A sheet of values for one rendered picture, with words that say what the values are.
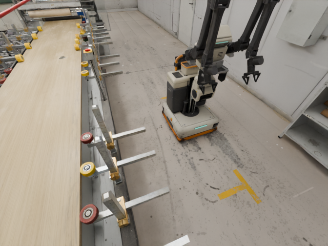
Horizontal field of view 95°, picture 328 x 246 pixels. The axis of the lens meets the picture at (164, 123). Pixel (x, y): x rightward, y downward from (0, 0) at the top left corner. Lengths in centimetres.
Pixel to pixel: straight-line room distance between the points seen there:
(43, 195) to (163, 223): 109
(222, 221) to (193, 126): 106
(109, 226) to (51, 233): 33
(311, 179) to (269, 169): 45
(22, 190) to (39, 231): 26
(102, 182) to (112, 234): 34
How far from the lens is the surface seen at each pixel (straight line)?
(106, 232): 116
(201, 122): 207
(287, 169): 245
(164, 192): 96
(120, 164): 103
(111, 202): 70
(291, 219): 215
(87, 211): 91
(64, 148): 119
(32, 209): 106
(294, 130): 279
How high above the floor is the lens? 172
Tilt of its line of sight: 46 degrees down
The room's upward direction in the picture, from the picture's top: straight up
